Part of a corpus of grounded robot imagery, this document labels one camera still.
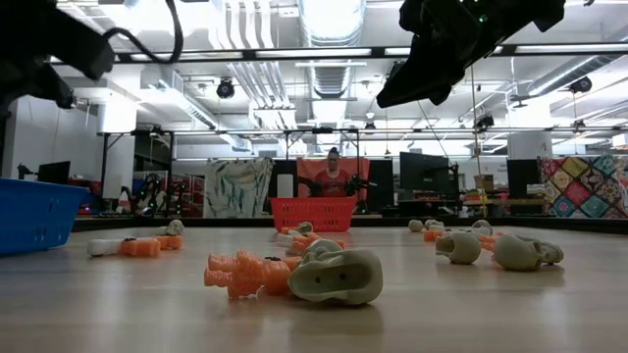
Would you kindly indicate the white plastic skeleton toy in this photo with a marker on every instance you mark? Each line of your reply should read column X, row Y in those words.
column 103, row 247
column 440, row 226
column 552, row 252
column 162, row 231

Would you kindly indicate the black aluminium table frame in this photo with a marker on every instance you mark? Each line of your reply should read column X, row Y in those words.
column 221, row 223

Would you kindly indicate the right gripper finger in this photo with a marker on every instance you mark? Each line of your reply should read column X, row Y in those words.
column 422, row 68
column 461, row 78

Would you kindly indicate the large black monitor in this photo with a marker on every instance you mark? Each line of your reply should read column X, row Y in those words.
column 424, row 171

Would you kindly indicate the white green painted cloth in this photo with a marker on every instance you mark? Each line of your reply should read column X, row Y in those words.
column 235, row 188

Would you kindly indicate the colourful patchwork quilt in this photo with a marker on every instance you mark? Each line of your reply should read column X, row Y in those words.
column 584, row 188

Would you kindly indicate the red plastic basket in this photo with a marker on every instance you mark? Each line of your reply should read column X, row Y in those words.
column 314, row 213

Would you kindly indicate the red backdrop cloth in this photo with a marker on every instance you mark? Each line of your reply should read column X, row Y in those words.
column 306, row 169

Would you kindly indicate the grey plastic skull toy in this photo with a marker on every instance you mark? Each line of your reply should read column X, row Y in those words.
column 483, row 226
column 458, row 248
column 520, row 253
column 338, row 279
column 175, row 227
column 415, row 225
column 305, row 227
column 430, row 224

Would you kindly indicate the white box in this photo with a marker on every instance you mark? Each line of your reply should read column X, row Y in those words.
column 285, row 186

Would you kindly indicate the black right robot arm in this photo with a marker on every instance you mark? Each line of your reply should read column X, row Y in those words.
column 549, row 12

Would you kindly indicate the black ceiling camera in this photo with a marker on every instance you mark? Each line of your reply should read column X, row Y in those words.
column 225, row 89
column 486, row 122
column 581, row 85

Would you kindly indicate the black overhead frame bar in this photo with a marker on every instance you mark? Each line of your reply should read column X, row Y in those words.
column 294, row 53

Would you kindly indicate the blue plastic basket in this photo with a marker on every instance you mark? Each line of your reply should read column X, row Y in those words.
column 34, row 216

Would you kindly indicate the orange plastic skeleton toy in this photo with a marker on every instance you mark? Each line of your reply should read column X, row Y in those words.
column 301, row 243
column 240, row 262
column 142, row 247
column 433, row 236
column 488, row 241
column 288, row 230
column 240, row 287
column 172, row 242

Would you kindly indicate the black partition panel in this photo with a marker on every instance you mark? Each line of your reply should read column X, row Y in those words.
column 382, row 186
column 272, row 203

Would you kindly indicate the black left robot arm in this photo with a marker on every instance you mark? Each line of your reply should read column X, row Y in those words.
column 49, row 39

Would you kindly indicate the person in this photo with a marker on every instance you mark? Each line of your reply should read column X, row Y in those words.
column 332, row 184

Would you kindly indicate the small black monitor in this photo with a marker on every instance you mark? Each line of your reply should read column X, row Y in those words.
column 54, row 172

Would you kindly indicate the brown cardboard box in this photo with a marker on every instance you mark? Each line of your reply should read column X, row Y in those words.
column 485, row 183

